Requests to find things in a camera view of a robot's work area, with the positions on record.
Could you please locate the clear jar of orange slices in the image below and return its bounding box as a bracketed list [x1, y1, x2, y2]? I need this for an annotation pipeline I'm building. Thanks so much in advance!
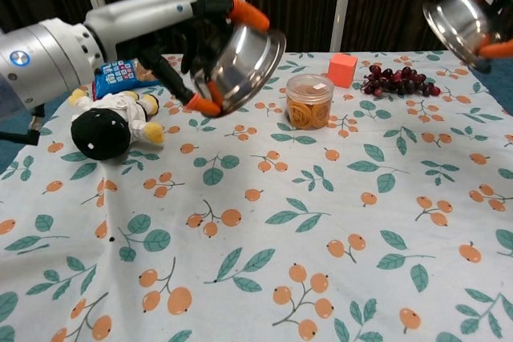
[285, 73, 335, 131]

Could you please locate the fruit-print tablecloth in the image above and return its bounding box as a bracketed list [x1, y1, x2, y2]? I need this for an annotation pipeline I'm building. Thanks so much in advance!
[0, 50, 513, 342]

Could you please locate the orange cube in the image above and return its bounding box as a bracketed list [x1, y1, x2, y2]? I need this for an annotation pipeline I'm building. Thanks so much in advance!
[327, 53, 359, 89]

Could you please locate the black-headed plush doll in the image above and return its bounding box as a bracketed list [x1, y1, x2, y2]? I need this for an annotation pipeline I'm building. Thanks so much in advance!
[67, 88, 166, 162]

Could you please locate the dark red grape bunch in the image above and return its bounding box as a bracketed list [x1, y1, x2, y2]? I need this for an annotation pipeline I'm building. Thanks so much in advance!
[360, 63, 442, 99]

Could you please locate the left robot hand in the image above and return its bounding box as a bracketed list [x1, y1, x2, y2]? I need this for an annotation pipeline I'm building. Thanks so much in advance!
[84, 0, 270, 118]

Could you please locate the blue snack bag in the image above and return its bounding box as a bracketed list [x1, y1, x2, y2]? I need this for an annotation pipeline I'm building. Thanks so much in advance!
[92, 58, 164, 99]

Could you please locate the steel bowl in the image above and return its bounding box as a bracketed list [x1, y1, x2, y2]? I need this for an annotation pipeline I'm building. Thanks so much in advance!
[422, 0, 502, 70]
[188, 23, 287, 115]

